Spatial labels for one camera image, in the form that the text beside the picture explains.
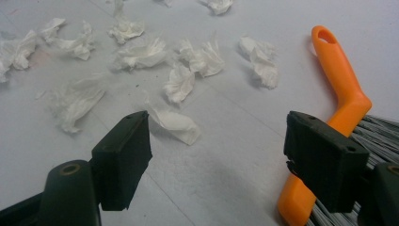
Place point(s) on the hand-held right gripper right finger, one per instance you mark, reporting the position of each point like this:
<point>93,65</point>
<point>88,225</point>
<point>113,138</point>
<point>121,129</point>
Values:
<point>323,163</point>

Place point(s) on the heap of crumpled white tissues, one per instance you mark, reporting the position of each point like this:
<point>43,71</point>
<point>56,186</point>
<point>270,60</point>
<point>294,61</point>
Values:
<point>141,56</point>

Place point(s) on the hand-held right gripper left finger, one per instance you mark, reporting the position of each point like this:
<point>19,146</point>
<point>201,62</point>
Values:
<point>120,163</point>

